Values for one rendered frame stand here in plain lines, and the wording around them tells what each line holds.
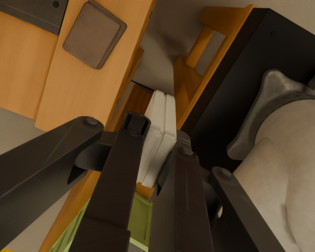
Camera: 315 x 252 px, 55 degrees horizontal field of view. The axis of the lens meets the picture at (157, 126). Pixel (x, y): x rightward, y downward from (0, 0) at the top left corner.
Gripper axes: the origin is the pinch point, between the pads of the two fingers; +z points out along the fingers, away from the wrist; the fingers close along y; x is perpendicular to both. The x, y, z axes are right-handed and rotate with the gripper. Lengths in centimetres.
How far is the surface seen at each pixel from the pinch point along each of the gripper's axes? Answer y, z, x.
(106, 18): -11.3, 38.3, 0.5
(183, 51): 12, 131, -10
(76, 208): -5, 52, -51
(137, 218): 9, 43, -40
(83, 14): -15.0, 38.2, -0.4
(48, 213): -24, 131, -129
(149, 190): 11, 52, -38
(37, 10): -23.7, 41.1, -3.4
